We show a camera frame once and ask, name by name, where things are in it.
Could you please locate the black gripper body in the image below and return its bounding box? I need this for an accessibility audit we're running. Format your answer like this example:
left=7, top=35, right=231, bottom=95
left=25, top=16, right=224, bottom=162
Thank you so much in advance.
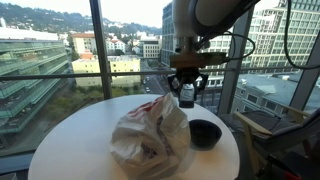
left=174, top=66, right=203, bottom=85

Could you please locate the grey whiteboard eraser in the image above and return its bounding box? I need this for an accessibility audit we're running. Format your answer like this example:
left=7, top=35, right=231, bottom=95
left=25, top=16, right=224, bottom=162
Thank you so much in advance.
left=178, top=83, right=196, bottom=109

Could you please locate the black round bowl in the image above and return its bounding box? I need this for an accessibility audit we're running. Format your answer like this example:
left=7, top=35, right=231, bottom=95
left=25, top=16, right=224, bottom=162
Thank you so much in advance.
left=188, top=118, right=223, bottom=151

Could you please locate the white plastic bag red print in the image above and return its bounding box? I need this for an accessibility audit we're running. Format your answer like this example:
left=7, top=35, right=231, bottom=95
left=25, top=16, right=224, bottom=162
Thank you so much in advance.
left=109, top=92, right=192, bottom=180

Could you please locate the small red object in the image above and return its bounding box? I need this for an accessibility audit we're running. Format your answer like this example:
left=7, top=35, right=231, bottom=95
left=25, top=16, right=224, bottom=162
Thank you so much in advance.
left=283, top=170, right=303, bottom=180

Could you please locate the wide grey window column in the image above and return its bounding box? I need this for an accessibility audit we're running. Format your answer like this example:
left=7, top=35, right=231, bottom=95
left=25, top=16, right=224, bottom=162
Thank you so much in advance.
left=217, top=9, right=255, bottom=116
left=289, top=33, right=320, bottom=111

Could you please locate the dark window mullion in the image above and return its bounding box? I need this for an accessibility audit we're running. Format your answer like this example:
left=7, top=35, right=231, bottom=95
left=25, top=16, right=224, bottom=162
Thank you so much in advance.
left=89, top=0, right=113, bottom=100

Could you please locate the wooden chair grey cushion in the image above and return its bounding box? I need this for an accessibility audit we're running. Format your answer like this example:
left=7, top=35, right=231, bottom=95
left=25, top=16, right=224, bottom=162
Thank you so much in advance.
left=219, top=106, right=320, bottom=180

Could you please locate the round white table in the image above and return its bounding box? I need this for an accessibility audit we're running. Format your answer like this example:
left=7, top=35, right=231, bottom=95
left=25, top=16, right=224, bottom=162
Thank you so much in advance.
left=27, top=93, right=241, bottom=180

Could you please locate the dark horizontal window railing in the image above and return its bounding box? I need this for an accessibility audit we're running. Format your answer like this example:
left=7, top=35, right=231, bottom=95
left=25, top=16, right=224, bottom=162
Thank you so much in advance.
left=0, top=64, right=320, bottom=82

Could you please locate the tan wrist camera box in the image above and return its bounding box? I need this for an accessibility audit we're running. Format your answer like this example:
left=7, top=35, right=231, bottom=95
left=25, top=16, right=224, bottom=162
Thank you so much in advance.
left=169, top=51, right=228, bottom=70

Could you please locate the thin black camera cable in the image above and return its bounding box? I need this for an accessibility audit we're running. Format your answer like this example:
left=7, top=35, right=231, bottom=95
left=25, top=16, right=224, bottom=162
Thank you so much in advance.
left=199, top=31, right=257, bottom=63

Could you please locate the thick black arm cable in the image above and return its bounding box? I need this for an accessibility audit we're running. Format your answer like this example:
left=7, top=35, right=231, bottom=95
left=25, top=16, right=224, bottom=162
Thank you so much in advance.
left=282, top=0, right=320, bottom=71

